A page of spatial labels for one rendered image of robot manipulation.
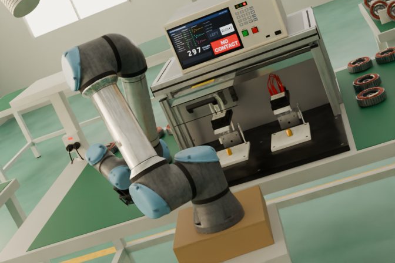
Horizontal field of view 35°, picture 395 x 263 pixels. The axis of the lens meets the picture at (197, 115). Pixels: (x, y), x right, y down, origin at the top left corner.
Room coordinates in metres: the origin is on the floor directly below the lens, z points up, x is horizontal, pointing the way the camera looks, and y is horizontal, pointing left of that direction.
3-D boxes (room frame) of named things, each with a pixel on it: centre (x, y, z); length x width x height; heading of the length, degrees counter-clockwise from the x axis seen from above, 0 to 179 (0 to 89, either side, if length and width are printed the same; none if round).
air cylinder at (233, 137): (2.42, -0.09, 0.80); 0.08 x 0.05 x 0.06; 76
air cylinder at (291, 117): (2.36, -0.33, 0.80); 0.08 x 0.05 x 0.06; 76
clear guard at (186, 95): (2.29, -0.06, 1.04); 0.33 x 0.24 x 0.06; 166
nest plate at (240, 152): (2.28, -0.06, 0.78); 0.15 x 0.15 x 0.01; 76
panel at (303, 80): (2.50, -0.24, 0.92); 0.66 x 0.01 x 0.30; 76
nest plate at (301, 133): (2.22, -0.29, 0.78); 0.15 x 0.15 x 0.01; 76
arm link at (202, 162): (1.69, 0.06, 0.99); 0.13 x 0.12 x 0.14; 116
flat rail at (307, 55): (2.35, -0.20, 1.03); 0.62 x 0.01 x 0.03; 76
